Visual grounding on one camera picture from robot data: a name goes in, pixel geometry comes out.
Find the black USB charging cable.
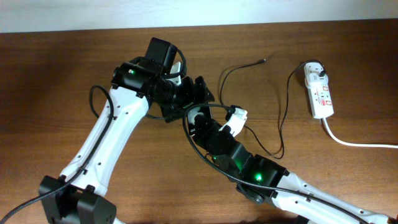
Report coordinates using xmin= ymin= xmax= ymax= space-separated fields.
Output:
xmin=219 ymin=58 xmax=327 ymax=160

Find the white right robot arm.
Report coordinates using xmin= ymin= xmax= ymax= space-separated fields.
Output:
xmin=183 ymin=104 xmax=397 ymax=223

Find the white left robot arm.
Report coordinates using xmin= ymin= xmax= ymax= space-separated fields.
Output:
xmin=39 ymin=37 xmax=214 ymax=223

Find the white USB charger plug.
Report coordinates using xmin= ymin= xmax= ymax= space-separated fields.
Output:
xmin=305 ymin=71 xmax=329 ymax=89

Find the white power strip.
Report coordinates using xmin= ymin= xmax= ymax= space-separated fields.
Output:
xmin=304 ymin=62 xmax=334 ymax=119

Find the white power strip cord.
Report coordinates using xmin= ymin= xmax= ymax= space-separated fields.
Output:
xmin=320 ymin=117 xmax=398 ymax=149

